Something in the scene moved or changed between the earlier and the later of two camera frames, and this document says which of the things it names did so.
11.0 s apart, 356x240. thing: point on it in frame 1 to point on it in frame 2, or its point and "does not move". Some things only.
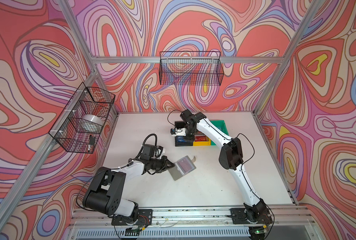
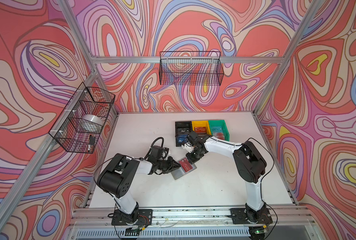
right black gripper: [190, 138] to [192, 160]
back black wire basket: [191, 68] does not move
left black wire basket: [84, 119] does not move
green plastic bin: [220, 124] does not move
